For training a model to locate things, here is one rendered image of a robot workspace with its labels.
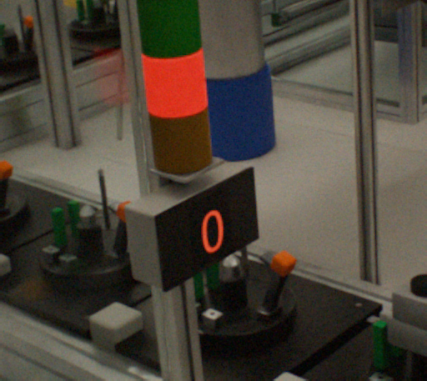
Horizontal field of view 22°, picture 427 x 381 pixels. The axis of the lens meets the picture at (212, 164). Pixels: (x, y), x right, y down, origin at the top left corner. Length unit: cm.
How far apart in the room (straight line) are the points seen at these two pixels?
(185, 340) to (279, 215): 76
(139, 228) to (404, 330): 31
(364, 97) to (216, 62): 68
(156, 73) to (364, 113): 45
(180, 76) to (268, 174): 105
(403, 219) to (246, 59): 42
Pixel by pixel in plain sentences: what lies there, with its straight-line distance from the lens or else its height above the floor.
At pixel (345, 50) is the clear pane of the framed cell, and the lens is 218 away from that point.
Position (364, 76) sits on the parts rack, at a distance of 129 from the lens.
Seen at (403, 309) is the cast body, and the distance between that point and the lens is 109.
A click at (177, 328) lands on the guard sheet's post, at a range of 103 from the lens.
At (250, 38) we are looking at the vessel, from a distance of 195.
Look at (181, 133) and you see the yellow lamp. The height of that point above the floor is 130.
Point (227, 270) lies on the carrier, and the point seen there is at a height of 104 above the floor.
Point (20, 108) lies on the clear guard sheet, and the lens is 86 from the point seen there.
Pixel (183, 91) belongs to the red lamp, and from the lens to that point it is 91.
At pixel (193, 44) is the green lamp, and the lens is 90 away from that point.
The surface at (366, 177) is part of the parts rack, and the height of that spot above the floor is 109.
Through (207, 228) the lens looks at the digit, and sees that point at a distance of 95.
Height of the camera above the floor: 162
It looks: 22 degrees down
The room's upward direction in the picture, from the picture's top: 5 degrees counter-clockwise
